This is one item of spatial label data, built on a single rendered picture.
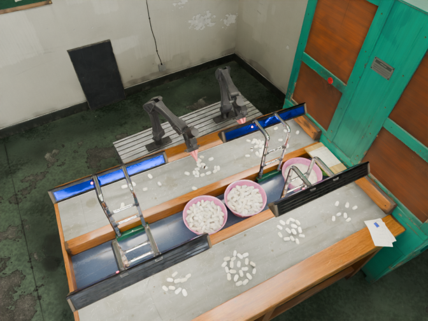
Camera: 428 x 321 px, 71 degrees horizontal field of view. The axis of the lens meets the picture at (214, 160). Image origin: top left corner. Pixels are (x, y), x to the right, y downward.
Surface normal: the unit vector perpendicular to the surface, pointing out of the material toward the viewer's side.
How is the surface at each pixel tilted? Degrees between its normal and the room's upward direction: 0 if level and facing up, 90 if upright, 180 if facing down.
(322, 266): 0
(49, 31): 90
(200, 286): 0
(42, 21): 90
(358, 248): 0
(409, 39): 90
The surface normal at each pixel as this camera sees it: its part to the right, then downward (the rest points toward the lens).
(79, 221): 0.01, -0.65
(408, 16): -0.90, 0.33
